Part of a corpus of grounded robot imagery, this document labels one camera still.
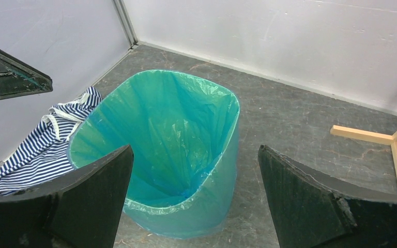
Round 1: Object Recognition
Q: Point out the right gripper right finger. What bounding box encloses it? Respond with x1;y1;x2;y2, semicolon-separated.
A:
257;145;397;247

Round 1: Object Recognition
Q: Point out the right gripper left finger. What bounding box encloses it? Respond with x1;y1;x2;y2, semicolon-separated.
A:
0;145;134;247

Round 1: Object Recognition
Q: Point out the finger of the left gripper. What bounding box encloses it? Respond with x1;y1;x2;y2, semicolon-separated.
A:
0;49;53;100

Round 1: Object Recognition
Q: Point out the blue white striped cloth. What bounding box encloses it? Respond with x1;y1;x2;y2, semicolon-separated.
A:
0;87;102;195

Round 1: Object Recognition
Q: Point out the green plastic trash bin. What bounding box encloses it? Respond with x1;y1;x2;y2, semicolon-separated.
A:
68;69;241;240

